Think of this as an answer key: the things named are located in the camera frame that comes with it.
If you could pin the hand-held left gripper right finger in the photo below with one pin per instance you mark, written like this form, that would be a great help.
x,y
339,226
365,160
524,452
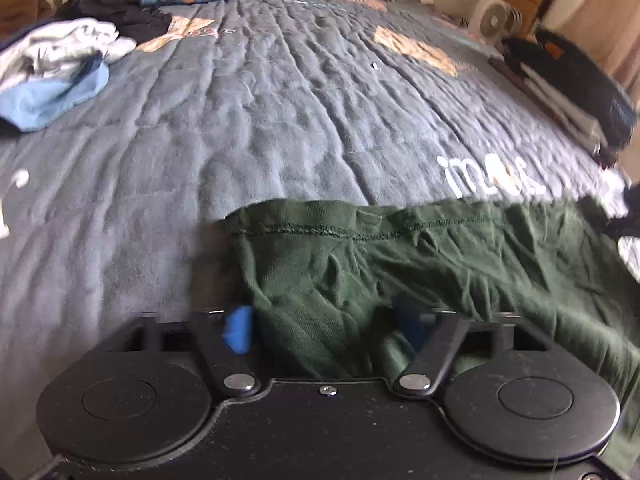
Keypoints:
x,y
407,325

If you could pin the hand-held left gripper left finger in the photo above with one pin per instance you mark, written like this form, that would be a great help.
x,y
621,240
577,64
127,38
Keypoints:
x,y
237,330

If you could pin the green t-shirt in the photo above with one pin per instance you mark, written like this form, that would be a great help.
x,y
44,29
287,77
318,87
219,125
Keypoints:
x,y
350,270

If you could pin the stack of folded dark clothes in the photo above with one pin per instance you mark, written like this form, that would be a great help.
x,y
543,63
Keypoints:
x,y
575,90

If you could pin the pile of unfolded clothes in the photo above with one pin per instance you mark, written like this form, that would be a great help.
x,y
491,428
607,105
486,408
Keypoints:
x,y
60,45

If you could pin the black folded garment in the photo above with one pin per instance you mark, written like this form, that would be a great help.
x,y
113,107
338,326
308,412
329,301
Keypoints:
x,y
622,222

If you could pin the light blue shirt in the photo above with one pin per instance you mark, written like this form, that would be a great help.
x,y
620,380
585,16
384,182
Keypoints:
x,y
45,102

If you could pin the white box fan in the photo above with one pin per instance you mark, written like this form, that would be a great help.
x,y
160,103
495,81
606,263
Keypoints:
x,y
492,17

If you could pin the black crumpled garment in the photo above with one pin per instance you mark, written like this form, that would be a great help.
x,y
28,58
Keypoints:
x,y
120,15

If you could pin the beige curtain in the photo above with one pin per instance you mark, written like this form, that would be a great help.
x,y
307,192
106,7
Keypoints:
x,y
600,20

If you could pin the brown jacket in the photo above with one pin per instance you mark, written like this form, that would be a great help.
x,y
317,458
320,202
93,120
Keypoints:
x,y
20,15

